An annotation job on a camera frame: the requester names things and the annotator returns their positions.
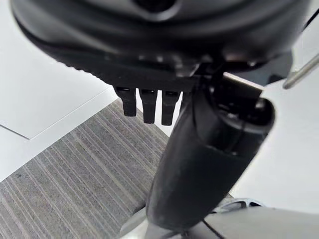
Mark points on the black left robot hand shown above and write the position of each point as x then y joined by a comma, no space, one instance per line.
194,159

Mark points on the white flat cabinet panel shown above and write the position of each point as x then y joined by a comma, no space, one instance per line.
42,82

